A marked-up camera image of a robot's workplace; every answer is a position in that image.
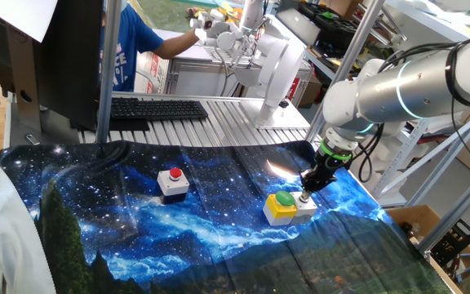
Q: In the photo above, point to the silver mounting plate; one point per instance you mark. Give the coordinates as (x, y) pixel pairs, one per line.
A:
(294, 120)

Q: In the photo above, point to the white paper sheet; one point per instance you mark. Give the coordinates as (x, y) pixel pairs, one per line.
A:
(23, 16)

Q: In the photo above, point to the black keyboard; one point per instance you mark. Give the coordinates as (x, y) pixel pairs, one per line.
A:
(157, 109)

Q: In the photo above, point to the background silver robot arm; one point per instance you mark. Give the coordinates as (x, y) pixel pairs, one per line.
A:
(251, 14)

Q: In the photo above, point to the white handheld robot device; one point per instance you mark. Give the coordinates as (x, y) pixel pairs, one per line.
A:
(223, 38)

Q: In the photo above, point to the white carton red print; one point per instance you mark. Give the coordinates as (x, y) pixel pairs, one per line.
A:
(153, 71)

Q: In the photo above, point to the bare person forearm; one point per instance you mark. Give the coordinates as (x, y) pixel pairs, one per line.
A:
(178, 45)

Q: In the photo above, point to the large open cardboard box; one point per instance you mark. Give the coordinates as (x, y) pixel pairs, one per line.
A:
(418, 214)

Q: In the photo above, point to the black computer monitor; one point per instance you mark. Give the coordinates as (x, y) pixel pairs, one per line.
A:
(67, 61)

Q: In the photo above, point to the white cloth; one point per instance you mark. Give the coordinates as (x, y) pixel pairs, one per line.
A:
(19, 245)

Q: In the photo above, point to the starry night landscape tablecloth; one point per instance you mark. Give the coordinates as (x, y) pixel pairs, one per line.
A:
(218, 228)

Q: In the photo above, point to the white foam packing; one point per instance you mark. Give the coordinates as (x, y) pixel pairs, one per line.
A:
(386, 159)

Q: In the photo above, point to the black plastic tray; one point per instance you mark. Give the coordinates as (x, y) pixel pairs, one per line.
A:
(341, 28)

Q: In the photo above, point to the small brown carton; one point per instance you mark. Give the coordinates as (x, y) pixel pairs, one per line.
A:
(310, 92)

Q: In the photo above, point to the green mushroom button yellow box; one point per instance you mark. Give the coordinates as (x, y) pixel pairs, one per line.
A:
(278, 210)

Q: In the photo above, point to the small silver clip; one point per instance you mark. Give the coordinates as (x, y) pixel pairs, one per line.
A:
(32, 139)

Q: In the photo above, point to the grey laptop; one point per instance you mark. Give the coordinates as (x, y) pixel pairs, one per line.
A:
(296, 24)

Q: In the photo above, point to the black metal bracket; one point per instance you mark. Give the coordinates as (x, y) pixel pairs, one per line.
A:
(457, 241)

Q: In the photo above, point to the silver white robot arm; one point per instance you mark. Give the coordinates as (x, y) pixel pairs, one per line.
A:
(414, 90)

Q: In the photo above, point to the red button white box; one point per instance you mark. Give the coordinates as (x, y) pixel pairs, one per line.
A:
(171, 185)

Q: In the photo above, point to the vertical aluminium pole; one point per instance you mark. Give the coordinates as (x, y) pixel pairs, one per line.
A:
(108, 73)

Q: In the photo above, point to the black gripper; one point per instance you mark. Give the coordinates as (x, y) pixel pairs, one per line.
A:
(325, 171)

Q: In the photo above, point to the aluminium background table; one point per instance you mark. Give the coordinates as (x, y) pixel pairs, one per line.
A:
(202, 81)

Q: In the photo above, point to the person in blue shirt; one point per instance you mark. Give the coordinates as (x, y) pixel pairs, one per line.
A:
(137, 36)

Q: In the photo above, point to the small green button white box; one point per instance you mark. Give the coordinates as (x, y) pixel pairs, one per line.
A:
(306, 212)

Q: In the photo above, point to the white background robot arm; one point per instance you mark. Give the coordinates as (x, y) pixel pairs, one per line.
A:
(280, 69)

